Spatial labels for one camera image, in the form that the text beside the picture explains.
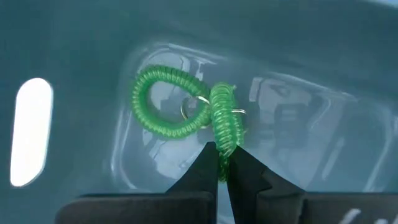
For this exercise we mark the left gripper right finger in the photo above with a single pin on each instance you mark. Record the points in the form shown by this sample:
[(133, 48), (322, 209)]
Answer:
[(252, 193)]

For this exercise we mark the teal plastic bin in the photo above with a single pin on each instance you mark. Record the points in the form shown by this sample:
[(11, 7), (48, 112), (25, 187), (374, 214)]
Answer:
[(77, 46)]

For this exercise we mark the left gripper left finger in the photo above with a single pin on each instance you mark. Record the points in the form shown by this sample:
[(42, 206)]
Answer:
[(199, 186)]

